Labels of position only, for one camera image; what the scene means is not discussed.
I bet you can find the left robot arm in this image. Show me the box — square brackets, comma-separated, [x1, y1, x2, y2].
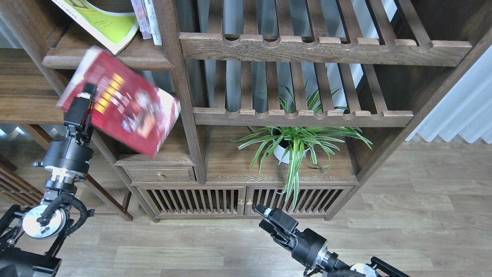
[0, 83, 97, 277]

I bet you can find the dark wooden bookshelf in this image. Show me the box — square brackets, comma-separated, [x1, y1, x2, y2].
[0, 0, 492, 224]

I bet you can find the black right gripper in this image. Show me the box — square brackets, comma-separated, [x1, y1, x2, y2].
[255, 204, 329, 268]

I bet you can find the white pleated curtain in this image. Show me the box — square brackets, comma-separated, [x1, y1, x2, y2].
[406, 47, 492, 144]

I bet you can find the white lavender book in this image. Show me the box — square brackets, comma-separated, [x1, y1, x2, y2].
[131, 0, 153, 39]

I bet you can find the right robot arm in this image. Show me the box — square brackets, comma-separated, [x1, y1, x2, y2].
[255, 204, 407, 277]

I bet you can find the brass drawer knob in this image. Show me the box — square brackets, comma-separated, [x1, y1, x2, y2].
[156, 172, 166, 181]

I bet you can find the red paperback book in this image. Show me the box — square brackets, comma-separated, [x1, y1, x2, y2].
[57, 46, 181, 158]

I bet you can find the green spider plant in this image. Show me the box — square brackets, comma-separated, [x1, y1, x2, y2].
[231, 83, 373, 210]

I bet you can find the wooden side furniture left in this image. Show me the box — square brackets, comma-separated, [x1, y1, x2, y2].
[0, 48, 134, 222]

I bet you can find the upright white book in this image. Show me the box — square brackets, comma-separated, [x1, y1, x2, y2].
[144, 0, 162, 46]

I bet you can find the white plant pot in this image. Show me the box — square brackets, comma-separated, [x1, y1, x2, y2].
[272, 138, 309, 165]

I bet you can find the yellow green book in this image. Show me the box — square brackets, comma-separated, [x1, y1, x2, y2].
[53, 0, 139, 55]

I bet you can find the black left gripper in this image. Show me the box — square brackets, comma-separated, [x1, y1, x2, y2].
[32, 83, 97, 178]

